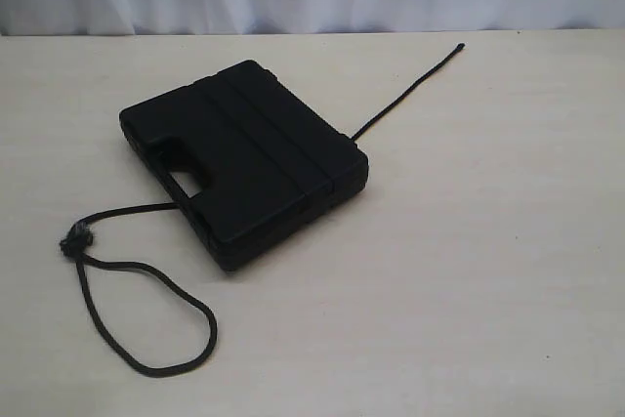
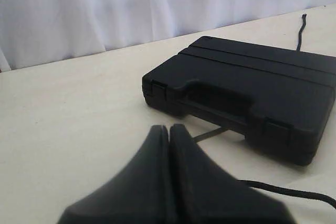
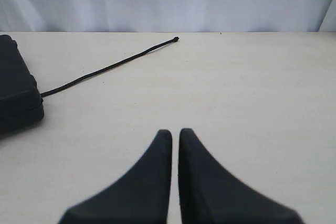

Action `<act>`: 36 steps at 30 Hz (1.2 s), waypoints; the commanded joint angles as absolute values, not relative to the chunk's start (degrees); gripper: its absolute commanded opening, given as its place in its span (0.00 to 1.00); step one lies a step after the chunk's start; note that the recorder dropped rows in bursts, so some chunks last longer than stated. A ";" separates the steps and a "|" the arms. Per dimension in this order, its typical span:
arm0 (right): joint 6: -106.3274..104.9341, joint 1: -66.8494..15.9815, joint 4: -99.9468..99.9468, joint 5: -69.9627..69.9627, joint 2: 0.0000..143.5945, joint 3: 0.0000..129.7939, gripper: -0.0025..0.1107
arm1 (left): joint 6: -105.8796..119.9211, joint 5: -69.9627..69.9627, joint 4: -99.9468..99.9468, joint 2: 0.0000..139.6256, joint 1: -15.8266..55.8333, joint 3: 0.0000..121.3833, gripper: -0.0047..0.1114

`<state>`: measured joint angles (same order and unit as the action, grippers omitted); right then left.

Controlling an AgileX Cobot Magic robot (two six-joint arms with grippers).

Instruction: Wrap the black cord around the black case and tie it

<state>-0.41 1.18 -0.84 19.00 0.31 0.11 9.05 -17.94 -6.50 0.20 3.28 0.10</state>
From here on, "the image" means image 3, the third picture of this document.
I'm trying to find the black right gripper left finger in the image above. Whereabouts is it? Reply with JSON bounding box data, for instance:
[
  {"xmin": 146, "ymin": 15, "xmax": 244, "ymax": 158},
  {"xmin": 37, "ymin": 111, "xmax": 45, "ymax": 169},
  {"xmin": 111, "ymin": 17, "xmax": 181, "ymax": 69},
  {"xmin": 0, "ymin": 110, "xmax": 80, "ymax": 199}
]
[{"xmin": 59, "ymin": 130, "xmax": 173, "ymax": 223}]

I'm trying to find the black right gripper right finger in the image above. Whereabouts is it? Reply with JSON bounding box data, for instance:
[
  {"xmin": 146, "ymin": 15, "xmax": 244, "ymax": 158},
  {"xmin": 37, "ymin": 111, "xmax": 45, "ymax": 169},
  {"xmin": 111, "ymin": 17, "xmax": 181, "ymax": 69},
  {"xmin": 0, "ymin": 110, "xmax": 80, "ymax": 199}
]
[{"xmin": 178, "ymin": 128, "xmax": 303, "ymax": 223}]

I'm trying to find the white backdrop curtain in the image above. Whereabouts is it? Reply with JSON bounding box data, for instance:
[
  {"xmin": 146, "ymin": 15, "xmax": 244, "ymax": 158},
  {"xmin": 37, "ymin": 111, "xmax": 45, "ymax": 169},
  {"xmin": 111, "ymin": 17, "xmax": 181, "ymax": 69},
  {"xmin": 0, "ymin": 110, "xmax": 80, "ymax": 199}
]
[{"xmin": 1, "ymin": 0, "xmax": 335, "ymax": 32}]

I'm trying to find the black cord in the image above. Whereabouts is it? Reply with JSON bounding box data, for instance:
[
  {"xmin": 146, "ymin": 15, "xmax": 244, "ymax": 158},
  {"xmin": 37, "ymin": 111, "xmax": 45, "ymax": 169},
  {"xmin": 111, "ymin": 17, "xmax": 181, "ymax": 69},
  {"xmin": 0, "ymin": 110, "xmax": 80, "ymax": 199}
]
[{"xmin": 40, "ymin": 36, "xmax": 181, "ymax": 98}]

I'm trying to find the black plastic case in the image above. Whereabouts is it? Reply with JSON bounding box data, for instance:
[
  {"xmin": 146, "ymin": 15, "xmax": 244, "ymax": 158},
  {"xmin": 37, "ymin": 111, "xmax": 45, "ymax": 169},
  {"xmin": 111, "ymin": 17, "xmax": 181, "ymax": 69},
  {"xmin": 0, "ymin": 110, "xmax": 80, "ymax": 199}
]
[{"xmin": 1, "ymin": 35, "xmax": 44, "ymax": 134}]

